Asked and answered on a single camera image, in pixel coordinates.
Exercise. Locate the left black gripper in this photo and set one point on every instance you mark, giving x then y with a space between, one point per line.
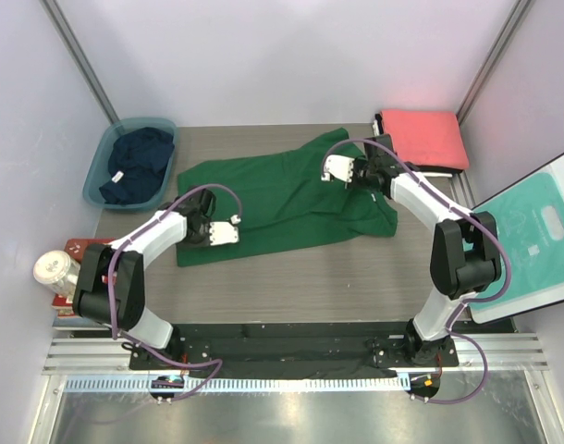
205 242

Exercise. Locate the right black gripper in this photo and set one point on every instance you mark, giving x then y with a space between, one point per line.
356 164

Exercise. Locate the green t shirt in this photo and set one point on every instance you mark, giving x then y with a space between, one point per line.
284 205

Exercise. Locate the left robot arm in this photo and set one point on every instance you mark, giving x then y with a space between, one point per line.
111 282

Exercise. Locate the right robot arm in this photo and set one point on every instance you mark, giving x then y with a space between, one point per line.
466 255

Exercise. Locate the stack of red books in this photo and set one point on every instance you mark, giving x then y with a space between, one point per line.
65 318

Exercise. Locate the folded red t shirt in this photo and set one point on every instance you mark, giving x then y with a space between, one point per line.
425 139

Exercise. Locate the navy blue t shirt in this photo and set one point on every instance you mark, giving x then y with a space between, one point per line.
137 166

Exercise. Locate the blue plastic basket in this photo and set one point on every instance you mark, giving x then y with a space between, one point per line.
98 173

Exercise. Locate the small dark red box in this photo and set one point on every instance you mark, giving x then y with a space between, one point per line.
75 248

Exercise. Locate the clear plastic jar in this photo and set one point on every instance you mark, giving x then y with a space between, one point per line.
57 271

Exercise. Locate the teal folding board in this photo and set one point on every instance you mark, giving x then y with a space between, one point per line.
530 227

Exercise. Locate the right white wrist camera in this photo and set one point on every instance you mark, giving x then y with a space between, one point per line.
338 167

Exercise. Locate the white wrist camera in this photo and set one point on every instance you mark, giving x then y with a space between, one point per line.
338 167
223 233

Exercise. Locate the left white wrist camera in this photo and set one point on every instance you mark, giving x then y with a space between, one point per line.
223 233

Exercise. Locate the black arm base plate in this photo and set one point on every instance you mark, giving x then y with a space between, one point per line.
379 344

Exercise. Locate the aluminium rail frame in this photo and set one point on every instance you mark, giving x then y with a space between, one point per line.
89 356

